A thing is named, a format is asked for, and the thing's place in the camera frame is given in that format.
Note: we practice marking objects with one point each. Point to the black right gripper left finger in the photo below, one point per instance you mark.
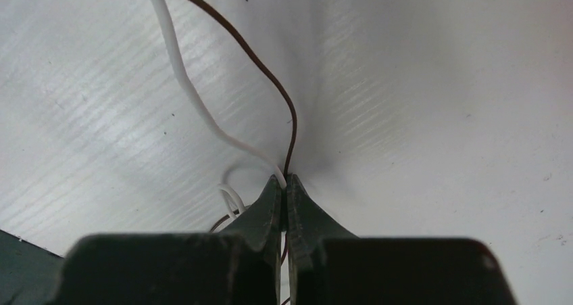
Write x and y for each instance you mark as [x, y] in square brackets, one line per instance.
[238, 265]

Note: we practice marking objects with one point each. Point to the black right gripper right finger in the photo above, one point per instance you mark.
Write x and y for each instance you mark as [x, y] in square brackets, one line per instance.
[330, 265]

